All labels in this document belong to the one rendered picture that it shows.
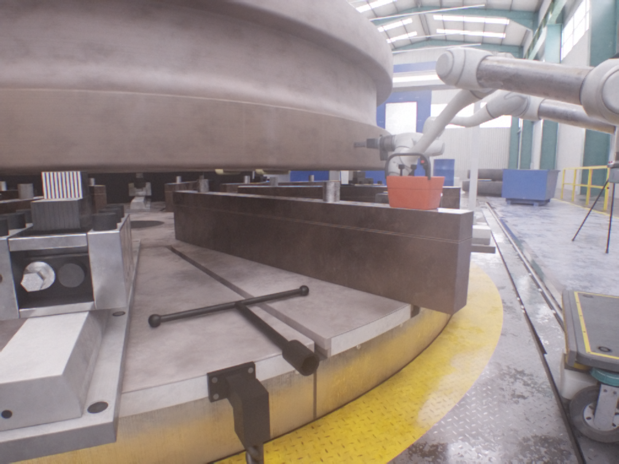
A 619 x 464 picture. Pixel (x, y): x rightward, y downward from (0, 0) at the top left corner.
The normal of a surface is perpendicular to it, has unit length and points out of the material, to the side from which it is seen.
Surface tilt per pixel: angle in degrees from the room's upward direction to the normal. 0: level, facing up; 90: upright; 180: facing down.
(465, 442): 0
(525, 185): 90
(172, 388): 90
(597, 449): 0
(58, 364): 0
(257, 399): 90
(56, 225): 90
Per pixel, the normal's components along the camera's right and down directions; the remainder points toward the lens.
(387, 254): -0.69, 0.12
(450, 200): 0.02, 0.17
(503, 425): 0.00, -0.99
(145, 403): 0.44, 0.15
